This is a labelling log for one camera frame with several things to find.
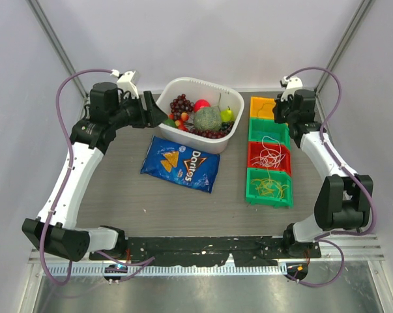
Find green lime fruit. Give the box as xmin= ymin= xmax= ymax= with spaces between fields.
xmin=163 ymin=118 xmax=177 ymax=128

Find blue Doritos chip bag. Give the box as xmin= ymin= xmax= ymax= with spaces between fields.
xmin=140 ymin=136 xmax=220 ymax=193

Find green netted melon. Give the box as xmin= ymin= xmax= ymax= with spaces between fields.
xmin=194 ymin=107 xmax=222 ymax=130

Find dark red grape bunch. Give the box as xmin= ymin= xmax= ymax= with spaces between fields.
xmin=169 ymin=94 xmax=194 ymax=113

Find lower green plastic bin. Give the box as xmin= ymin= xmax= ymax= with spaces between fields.
xmin=245 ymin=168 xmax=293 ymax=208

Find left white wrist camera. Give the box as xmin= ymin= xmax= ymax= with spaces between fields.
xmin=110 ymin=69 xmax=139 ymax=98

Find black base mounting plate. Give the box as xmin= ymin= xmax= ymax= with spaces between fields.
xmin=103 ymin=236 xmax=321 ymax=267

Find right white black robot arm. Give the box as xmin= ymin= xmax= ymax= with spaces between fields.
xmin=272 ymin=89 xmax=373 ymax=258

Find red apple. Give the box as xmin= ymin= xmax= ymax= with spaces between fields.
xmin=194 ymin=99 xmax=211 ymax=113

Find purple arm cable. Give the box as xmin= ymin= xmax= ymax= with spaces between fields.
xmin=285 ymin=67 xmax=378 ymax=288
xmin=39 ymin=68 xmax=156 ymax=286

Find orange plastic bin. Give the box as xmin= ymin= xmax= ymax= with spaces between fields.
xmin=249 ymin=97 xmax=281 ymax=120

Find red yellow cherries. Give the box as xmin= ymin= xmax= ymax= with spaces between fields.
xmin=168 ymin=112 xmax=190 ymax=132

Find lower dark grape bunch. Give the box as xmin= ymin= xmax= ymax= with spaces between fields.
xmin=190 ymin=122 xmax=234 ymax=139

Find upper green plastic bin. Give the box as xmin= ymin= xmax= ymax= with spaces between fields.
xmin=248 ymin=118 xmax=291 ymax=149

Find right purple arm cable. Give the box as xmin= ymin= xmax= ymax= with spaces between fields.
xmin=285 ymin=67 xmax=378 ymax=288

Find green pear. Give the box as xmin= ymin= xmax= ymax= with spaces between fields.
xmin=220 ymin=107 xmax=234 ymax=123

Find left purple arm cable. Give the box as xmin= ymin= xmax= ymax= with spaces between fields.
xmin=39 ymin=68 xmax=156 ymax=286

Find white slotted cable duct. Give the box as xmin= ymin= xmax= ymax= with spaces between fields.
xmin=43 ymin=263 xmax=287 ymax=276

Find white plastic fruit tub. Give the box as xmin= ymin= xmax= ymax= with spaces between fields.
xmin=156 ymin=77 xmax=244 ymax=154

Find red plastic bin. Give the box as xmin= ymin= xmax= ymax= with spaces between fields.
xmin=247 ymin=142 xmax=292 ymax=176

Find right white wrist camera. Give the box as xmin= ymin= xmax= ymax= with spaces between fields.
xmin=280 ymin=76 xmax=303 ymax=101

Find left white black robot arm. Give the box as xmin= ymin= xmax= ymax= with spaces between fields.
xmin=22 ymin=82 xmax=167 ymax=261

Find green plastic bin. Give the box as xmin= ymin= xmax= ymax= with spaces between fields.
xmin=248 ymin=118 xmax=291 ymax=149
xmin=245 ymin=168 xmax=293 ymax=208

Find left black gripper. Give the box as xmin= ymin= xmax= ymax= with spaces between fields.
xmin=109 ymin=91 xmax=167 ymax=130

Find white wire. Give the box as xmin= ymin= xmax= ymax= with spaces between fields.
xmin=250 ymin=149 xmax=287 ymax=170
xmin=261 ymin=135 xmax=284 ymax=173

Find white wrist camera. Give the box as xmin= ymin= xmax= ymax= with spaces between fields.
xmin=110 ymin=69 xmax=139 ymax=98
xmin=280 ymin=76 xmax=303 ymax=101

